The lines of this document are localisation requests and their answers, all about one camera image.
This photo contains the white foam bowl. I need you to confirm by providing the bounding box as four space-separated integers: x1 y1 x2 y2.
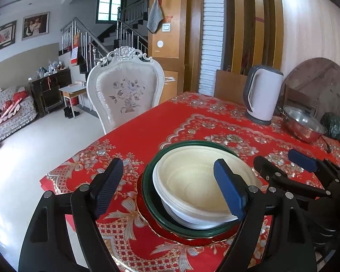
150 144 262 230

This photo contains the green plastic bowl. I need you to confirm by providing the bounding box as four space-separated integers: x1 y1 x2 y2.
137 141 239 241

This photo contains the steel pot with glass lid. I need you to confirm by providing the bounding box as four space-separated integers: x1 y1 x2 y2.
276 106 326 144

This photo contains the dark green plastic bag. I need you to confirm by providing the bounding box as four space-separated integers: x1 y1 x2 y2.
320 112 340 143

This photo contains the round wooden table top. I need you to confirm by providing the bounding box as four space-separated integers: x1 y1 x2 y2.
278 58 340 120

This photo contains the white electric kettle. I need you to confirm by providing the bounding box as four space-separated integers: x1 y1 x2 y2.
243 65 284 126

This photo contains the sofa with floral cover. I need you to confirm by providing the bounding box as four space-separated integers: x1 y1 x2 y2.
0 86 37 142

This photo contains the dark wooden side cabinet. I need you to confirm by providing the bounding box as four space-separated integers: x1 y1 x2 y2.
29 68 72 118

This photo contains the small white side table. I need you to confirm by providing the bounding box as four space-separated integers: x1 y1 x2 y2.
59 84 86 119

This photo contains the wooden cabinet door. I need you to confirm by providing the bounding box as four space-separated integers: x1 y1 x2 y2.
148 0 187 102

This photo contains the white ornate chair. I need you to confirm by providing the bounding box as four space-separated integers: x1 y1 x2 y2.
86 46 165 134

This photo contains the grey hanging towel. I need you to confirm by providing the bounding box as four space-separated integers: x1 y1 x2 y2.
147 0 163 34

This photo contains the staircase with metal railing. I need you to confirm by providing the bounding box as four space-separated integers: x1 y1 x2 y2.
59 0 149 74

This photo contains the black power plug cable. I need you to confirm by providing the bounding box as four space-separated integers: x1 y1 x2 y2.
320 134 334 154

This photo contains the long framed wall painting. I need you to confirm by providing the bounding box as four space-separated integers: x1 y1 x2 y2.
0 21 16 50

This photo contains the framed wall picture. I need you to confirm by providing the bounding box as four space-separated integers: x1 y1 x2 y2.
22 12 50 40

